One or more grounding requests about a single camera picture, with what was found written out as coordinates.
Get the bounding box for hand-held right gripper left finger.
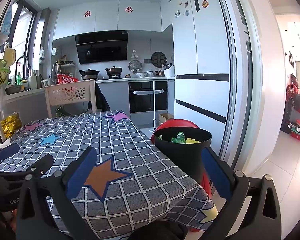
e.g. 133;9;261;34
16;146;98;240

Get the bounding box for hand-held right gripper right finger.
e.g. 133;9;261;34
200;147;282;240

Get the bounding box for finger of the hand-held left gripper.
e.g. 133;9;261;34
0;154;54;181
0;142;20;166

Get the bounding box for black trash bin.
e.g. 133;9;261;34
154;127;212;186

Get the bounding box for green plastic bottle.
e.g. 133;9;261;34
170;132;185;144

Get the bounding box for crumpled white tissue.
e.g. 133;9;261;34
0;139;12;151

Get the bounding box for gold foil bag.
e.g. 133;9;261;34
0;112;23;139

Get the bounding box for grey checked star tablecloth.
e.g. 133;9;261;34
0;110;219;239

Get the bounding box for red stool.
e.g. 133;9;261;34
150;119;213;233

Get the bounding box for green plastic basket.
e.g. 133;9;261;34
0;69;11;89

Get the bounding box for cardboard box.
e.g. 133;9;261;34
159;113;175;127

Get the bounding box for white plastic chair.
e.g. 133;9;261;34
44;79;98;118

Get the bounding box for black garment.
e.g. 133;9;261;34
87;82;110;112

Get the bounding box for red plastic basket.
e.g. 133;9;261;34
57;74;79;85

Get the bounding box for white mop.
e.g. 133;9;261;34
149;81;158;133

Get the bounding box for black kitchen faucet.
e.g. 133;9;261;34
15;56;32;85

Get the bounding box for yellow plastic basket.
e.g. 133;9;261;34
2;46;16;68

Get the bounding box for black wok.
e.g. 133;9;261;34
79;69;100;77

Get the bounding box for black cooking pot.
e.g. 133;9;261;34
105;66;123;76

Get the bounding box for silver round steamer rack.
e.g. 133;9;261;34
128;59;142;74

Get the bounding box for dark round steamer rack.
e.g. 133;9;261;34
151;51;167;68

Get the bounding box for black range hood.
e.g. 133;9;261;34
74;30;129;65

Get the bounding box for white refrigerator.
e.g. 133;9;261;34
169;0;230;153

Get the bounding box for white wall cabinets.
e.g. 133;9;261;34
52;0;174;40

